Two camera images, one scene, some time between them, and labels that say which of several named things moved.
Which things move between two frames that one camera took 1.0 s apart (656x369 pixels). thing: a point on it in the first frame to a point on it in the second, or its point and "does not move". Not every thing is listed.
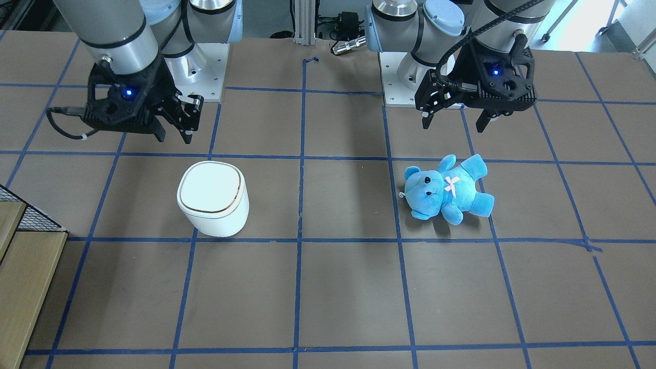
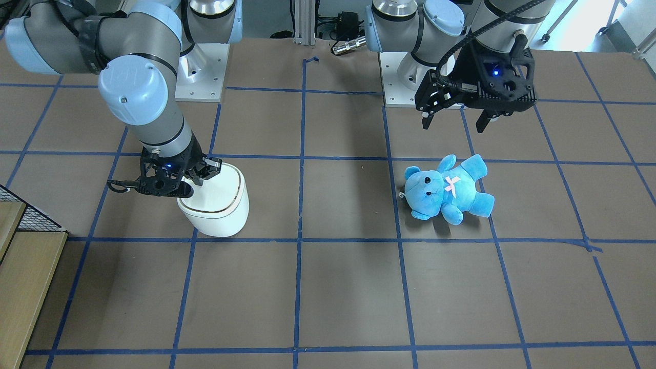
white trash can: (213, 197) does not move
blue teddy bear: (450, 191) does not move
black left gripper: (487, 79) does not move
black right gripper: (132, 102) to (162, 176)
